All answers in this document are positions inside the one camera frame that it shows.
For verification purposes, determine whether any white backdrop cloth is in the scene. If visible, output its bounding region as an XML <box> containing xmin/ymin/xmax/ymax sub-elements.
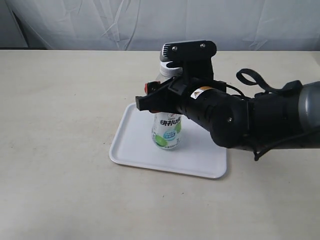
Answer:
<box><xmin>1</xmin><ymin>0</ymin><xmax>320</xmax><ymax>51</ymax></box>

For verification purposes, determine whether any clear plastic drink bottle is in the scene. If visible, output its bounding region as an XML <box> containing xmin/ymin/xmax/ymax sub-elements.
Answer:
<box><xmin>151</xmin><ymin>62</ymin><xmax>182</xmax><ymax>150</ymax></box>

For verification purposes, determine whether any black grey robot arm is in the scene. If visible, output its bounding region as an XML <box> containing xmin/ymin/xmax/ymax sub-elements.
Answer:
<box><xmin>135</xmin><ymin>77</ymin><xmax>320</xmax><ymax>151</ymax></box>

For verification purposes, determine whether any white plastic tray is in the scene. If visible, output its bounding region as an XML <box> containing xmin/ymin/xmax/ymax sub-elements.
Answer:
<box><xmin>109</xmin><ymin>103</ymin><xmax>227</xmax><ymax>179</ymax></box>

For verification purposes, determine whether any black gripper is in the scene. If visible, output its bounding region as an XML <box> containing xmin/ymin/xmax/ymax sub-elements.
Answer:
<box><xmin>135</xmin><ymin>76</ymin><xmax>225</xmax><ymax>120</ymax></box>

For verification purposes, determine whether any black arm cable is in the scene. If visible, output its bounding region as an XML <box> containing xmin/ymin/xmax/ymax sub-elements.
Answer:
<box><xmin>226</xmin><ymin>67</ymin><xmax>283</xmax><ymax>101</ymax></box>

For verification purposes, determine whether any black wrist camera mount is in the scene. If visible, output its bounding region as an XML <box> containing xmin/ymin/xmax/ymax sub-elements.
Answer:
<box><xmin>159</xmin><ymin>40</ymin><xmax>217</xmax><ymax>80</ymax></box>

